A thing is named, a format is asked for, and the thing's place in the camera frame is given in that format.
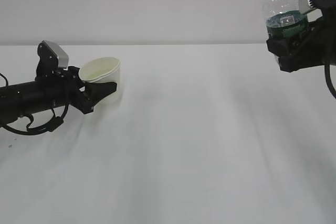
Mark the white paper cup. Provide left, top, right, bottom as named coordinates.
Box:
left=79, top=57, right=121, bottom=105

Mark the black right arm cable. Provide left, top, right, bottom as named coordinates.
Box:
left=324, top=60, right=336, bottom=99

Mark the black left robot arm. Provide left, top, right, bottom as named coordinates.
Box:
left=1, top=67, right=118, bottom=128

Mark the clear green-label water bottle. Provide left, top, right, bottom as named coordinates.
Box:
left=261, top=0, right=309, bottom=51

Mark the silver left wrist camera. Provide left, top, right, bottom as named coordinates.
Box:
left=36, top=40, right=69, bottom=78

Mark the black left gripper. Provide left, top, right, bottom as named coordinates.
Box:
left=44, top=66, right=117, bottom=114

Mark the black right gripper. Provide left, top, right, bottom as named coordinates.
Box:
left=266, top=7, right=335, bottom=72

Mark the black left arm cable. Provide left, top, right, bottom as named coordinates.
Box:
left=0, top=73, right=70, bottom=136

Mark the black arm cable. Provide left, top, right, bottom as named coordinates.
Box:
left=324, top=60, right=336, bottom=99
left=0, top=73, right=70, bottom=136

